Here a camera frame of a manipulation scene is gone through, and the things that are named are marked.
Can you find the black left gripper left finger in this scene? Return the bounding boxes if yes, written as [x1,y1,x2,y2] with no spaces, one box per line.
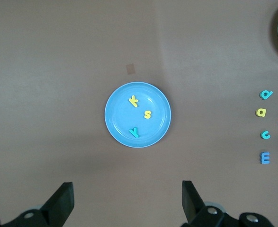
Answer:
[0,182,75,227]

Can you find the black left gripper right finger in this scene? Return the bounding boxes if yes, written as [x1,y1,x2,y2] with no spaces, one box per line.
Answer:
[181,181,274,227]

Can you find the teal foam letter y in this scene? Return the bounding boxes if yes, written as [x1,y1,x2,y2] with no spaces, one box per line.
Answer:
[128,127,140,139]

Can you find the yellow foam letter k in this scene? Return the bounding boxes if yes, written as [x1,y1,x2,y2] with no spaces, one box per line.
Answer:
[128,95,140,108]

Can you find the blue foam letter m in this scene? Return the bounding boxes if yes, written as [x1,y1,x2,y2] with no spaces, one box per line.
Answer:
[259,151,271,165]

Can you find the blue plate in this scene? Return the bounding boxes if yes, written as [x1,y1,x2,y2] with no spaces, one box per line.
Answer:
[104,81,172,149]

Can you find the brown table cover sheet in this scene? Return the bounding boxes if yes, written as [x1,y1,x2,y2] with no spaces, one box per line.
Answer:
[0,0,278,227]

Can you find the teal foam letter p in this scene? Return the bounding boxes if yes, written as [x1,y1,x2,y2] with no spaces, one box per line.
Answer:
[259,90,274,100]

